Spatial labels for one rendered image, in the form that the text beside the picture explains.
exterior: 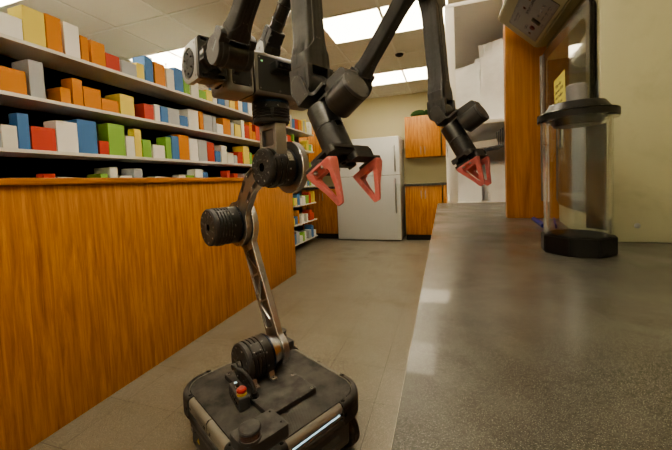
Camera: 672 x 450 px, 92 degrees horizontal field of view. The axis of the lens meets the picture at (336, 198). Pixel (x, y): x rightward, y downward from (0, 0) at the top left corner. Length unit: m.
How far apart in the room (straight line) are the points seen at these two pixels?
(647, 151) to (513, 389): 0.61
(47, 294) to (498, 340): 1.87
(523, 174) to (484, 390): 0.91
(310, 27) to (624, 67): 0.56
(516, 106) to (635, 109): 0.40
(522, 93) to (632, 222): 0.50
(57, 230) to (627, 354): 1.94
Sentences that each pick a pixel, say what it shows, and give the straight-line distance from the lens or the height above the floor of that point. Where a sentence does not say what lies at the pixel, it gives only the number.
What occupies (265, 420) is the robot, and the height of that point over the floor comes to 0.28.
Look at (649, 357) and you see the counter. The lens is 0.33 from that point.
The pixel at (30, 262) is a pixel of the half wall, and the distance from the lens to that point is 1.92.
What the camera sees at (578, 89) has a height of 1.20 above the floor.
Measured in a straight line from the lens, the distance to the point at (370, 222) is 5.77.
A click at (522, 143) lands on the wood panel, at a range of 1.11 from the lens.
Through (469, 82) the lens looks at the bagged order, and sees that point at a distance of 2.18.
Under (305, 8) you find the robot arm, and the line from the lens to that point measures 0.71.
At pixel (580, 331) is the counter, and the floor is 0.94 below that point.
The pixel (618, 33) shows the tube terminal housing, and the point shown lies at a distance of 0.81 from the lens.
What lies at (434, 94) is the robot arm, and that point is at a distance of 1.05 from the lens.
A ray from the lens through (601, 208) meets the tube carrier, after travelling 0.63.
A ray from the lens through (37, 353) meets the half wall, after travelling 2.02.
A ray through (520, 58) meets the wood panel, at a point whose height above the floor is 1.40.
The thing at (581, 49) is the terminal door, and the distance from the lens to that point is 0.84.
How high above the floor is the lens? 1.07
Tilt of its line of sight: 3 degrees down
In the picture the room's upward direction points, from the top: 2 degrees counter-clockwise
